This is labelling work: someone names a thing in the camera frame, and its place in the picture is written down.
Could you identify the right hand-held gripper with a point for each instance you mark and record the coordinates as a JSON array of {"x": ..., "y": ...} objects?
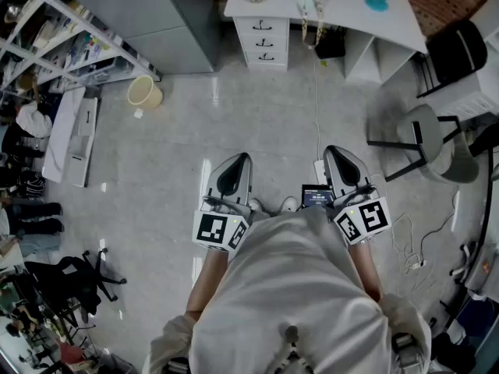
[{"x": 372, "y": 214}]

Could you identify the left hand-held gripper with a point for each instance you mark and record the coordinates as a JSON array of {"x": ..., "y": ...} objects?
[{"x": 212, "y": 230}]

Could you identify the white drawer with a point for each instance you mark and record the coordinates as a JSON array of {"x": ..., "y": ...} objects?
[
  {"x": 249, "y": 25},
  {"x": 251, "y": 42},
  {"x": 253, "y": 58}
]

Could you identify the person's right forearm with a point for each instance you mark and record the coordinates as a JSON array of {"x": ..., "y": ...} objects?
[{"x": 364, "y": 267}]

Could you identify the person's left forearm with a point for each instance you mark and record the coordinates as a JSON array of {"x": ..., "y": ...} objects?
[{"x": 208, "y": 279}]

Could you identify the white desk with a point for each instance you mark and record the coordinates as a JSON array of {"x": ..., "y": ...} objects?
[{"x": 351, "y": 10}]

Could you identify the white power strip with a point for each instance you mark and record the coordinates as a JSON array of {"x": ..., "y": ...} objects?
[{"x": 319, "y": 171}]

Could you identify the black tablet screen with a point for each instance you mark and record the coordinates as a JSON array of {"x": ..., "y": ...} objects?
[{"x": 316, "y": 197}]

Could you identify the person's right white shoe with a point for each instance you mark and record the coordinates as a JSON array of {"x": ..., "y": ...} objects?
[{"x": 289, "y": 204}]

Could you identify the grey chair black legs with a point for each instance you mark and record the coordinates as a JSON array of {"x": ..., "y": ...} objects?
[{"x": 429, "y": 131}]

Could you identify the yellow paper scrap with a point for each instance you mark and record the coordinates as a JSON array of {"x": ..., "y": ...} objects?
[{"x": 323, "y": 63}]

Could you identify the white paper scrap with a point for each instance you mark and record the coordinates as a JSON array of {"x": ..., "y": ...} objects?
[{"x": 139, "y": 113}]

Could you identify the person's white shirt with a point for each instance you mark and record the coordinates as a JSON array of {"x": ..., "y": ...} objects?
[{"x": 288, "y": 286}]

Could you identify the cream waste bin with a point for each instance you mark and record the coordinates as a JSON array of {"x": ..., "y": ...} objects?
[{"x": 146, "y": 92}]

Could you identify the black bag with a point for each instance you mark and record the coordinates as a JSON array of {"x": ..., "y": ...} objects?
[{"x": 330, "y": 43}]

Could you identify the white shelf unit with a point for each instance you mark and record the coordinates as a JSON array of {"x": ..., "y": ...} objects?
[{"x": 128, "y": 58}]

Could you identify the teal soft object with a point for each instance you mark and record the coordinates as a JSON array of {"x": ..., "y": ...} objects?
[{"x": 377, "y": 3}]

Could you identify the white marbled board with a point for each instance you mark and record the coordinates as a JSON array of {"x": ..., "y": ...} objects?
[{"x": 62, "y": 131}]

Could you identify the black office chair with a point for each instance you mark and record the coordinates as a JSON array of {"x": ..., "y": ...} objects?
[{"x": 70, "y": 283}]

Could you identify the grey metal cabinet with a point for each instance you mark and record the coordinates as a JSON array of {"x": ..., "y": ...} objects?
[{"x": 156, "y": 6}]

